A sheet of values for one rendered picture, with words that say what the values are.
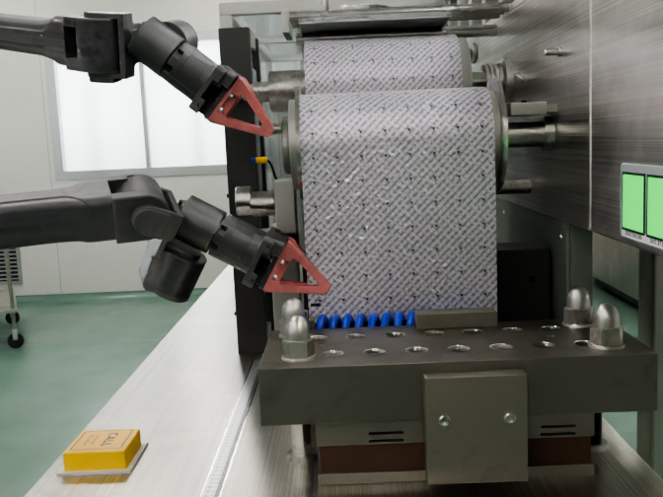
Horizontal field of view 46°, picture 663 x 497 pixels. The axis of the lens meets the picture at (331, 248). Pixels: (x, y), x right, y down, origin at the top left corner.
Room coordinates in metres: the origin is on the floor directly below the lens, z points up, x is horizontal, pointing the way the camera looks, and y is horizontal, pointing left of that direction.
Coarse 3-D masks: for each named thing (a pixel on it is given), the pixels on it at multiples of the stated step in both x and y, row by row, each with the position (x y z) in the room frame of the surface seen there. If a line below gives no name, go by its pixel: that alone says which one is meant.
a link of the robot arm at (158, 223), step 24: (168, 192) 0.96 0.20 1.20; (144, 216) 0.88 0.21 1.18; (168, 216) 0.89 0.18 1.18; (168, 240) 0.91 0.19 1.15; (144, 264) 0.95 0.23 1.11; (168, 264) 0.94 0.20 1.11; (192, 264) 0.94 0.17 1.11; (144, 288) 0.94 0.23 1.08; (168, 288) 0.94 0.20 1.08; (192, 288) 0.97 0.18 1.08
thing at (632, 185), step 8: (624, 176) 0.74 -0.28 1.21; (632, 176) 0.71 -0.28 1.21; (624, 184) 0.74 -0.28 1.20; (632, 184) 0.71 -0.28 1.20; (640, 184) 0.69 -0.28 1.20; (624, 192) 0.74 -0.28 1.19; (632, 192) 0.71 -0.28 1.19; (640, 192) 0.69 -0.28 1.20; (624, 200) 0.74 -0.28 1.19; (632, 200) 0.71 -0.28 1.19; (640, 200) 0.69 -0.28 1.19; (624, 208) 0.74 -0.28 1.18; (632, 208) 0.71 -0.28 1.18; (640, 208) 0.69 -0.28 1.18; (624, 216) 0.73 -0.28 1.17; (632, 216) 0.71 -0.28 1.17; (640, 216) 0.69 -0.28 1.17; (624, 224) 0.73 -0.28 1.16; (632, 224) 0.71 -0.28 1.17; (640, 224) 0.69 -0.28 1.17
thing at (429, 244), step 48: (336, 192) 0.95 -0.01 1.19; (384, 192) 0.95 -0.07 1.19; (432, 192) 0.95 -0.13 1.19; (480, 192) 0.95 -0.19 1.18; (336, 240) 0.95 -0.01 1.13; (384, 240) 0.95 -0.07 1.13; (432, 240) 0.95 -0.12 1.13; (480, 240) 0.95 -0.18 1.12; (336, 288) 0.95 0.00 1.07; (384, 288) 0.95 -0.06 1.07; (432, 288) 0.95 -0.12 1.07; (480, 288) 0.95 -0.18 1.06
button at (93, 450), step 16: (96, 432) 0.89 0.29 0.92; (112, 432) 0.88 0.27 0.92; (128, 432) 0.88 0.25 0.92; (80, 448) 0.84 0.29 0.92; (96, 448) 0.84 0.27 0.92; (112, 448) 0.83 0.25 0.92; (128, 448) 0.84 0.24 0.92; (64, 464) 0.83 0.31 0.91; (80, 464) 0.83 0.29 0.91; (96, 464) 0.83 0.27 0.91; (112, 464) 0.83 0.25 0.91; (128, 464) 0.84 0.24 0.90
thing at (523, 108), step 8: (512, 104) 0.99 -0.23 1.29; (520, 104) 0.99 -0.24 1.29; (528, 104) 0.99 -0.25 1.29; (536, 104) 0.99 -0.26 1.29; (544, 104) 0.99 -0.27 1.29; (552, 104) 0.99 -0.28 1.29; (512, 112) 0.99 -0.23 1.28; (520, 112) 0.99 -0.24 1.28; (528, 112) 0.99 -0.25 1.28; (536, 112) 0.99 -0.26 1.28; (544, 112) 0.99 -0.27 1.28
